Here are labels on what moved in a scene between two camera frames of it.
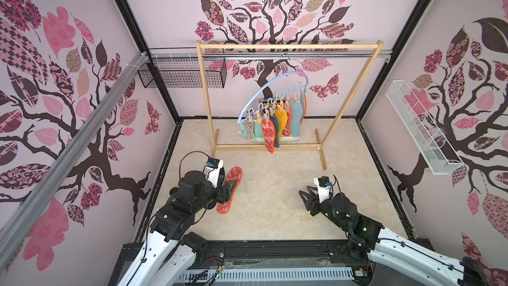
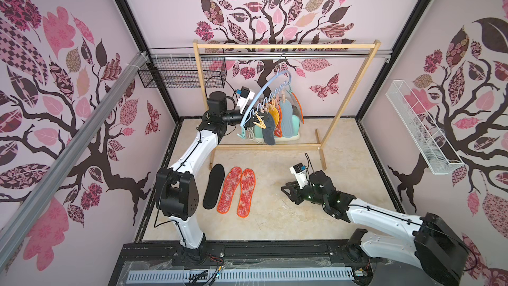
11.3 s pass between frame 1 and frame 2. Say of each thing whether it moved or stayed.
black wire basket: stayed
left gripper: moved
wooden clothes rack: stayed
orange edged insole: moved
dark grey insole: moved
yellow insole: moved
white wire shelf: stayed
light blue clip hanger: moved
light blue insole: moved
